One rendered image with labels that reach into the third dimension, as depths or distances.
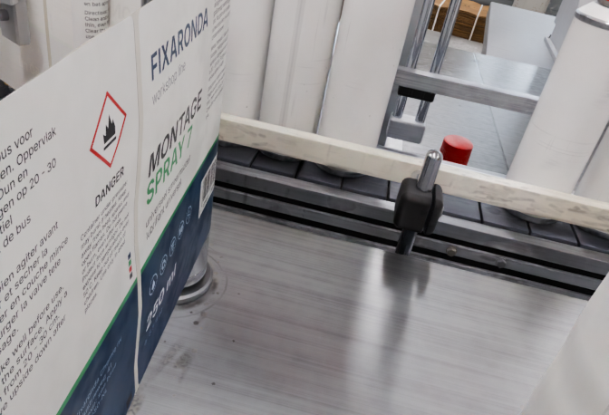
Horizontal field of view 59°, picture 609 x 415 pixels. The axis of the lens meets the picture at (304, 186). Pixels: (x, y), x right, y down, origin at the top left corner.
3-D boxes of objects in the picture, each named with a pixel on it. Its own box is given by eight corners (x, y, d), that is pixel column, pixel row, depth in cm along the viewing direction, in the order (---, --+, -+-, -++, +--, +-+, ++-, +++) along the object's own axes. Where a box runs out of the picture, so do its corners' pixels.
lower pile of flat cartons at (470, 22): (413, 25, 457) (420, 0, 446) (424, 14, 501) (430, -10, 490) (490, 45, 443) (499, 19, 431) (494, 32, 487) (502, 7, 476)
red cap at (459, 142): (459, 160, 63) (468, 135, 61) (468, 176, 60) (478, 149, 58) (431, 157, 62) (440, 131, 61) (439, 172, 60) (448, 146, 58)
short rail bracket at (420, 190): (372, 292, 41) (414, 155, 35) (374, 267, 44) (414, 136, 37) (413, 302, 41) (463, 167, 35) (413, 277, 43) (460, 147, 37)
